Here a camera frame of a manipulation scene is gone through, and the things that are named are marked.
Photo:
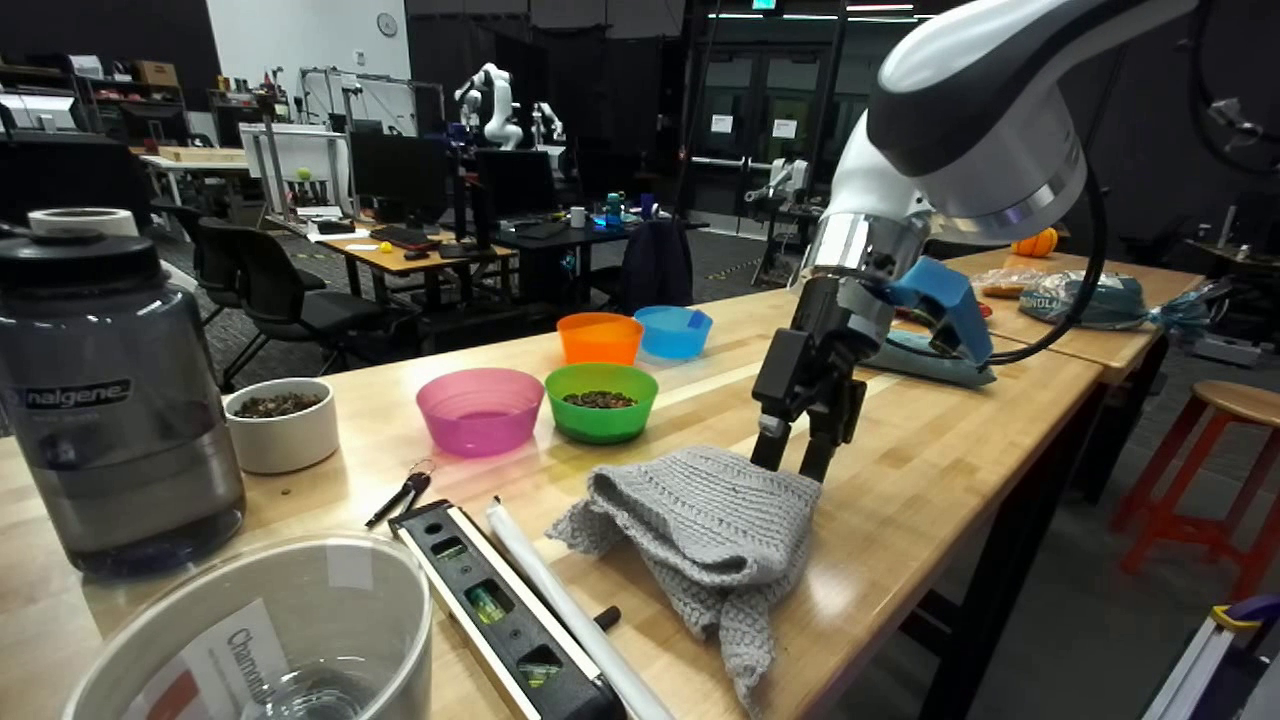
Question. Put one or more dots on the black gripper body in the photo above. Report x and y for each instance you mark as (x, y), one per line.
(815, 363)

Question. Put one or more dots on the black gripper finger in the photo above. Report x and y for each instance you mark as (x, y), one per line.
(826, 447)
(771, 443)

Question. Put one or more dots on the grey knitted cotton cloth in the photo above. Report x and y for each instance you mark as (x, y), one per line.
(723, 535)

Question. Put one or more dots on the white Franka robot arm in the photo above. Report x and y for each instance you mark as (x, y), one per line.
(987, 104)

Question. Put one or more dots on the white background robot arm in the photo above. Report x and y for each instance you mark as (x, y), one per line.
(499, 114)
(546, 122)

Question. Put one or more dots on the wooden workbench black legs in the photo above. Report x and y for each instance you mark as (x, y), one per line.
(1163, 280)
(921, 443)

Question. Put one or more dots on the blue plastic bowl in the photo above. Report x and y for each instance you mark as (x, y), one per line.
(673, 333)

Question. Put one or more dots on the green plastic bowl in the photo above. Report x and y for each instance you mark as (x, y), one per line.
(603, 419)

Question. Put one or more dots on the orange plastic bowl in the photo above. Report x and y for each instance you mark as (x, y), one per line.
(603, 344)

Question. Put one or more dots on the small tan object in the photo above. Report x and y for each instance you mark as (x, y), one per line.
(1002, 284)

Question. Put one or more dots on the small black stick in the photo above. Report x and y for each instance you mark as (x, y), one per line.
(611, 619)

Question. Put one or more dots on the small orange pumpkin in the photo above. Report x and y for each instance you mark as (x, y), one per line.
(1033, 242)

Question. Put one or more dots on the clear bag of blue cloths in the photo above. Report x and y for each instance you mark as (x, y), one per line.
(1084, 303)

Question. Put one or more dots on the pink plastic bowl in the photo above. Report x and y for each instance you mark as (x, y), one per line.
(478, 422)

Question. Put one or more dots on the black spirit level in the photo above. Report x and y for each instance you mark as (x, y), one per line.
(461, 566)

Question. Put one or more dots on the black marker pen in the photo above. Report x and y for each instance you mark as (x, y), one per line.
(396, 503)

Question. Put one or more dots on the wooden stool red legs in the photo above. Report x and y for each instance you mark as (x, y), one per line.
(1235, 400)

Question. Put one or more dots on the background wooden desk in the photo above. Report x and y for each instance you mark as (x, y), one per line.
(403, 254)

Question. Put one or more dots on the large white plastic tub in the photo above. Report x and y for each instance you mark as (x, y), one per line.
(380, 623)

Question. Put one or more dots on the small white ceramic bowl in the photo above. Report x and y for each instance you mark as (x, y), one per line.
(280, 430)

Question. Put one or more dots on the black office chair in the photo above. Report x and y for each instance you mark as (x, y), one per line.
(273, 284)

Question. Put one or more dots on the aluminium frame rail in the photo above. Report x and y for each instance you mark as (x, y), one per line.
(1201, 665)

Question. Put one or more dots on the round wall clock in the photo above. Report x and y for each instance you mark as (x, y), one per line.
(386, 20)

